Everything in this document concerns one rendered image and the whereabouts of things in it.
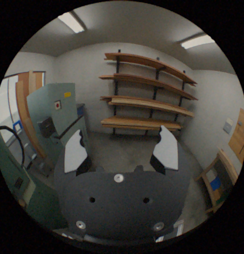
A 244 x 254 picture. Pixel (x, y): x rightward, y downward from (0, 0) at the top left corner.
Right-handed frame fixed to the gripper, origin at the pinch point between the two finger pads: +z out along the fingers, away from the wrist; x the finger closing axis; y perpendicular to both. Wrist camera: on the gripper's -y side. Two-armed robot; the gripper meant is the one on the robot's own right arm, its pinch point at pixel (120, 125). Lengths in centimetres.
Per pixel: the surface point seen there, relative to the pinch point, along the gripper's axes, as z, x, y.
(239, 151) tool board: -54, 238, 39
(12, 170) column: -26, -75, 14
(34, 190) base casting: -25, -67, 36
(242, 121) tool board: -26, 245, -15
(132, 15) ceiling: 74, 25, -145
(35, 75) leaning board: 95, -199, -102
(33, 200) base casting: -36, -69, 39
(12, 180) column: -35, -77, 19
